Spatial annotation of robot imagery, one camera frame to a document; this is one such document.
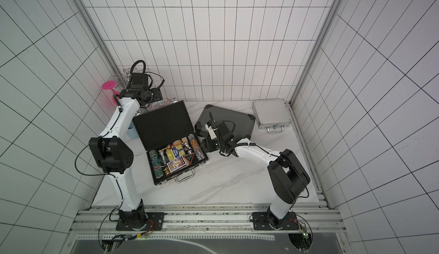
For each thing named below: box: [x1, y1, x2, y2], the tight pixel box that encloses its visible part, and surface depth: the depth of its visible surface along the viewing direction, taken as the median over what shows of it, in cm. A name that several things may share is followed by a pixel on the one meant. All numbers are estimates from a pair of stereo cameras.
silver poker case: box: [252, 98, 293, 134], surface depth 106 cm
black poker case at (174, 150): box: [132, 100, 209, 186], surface depth 94 cm
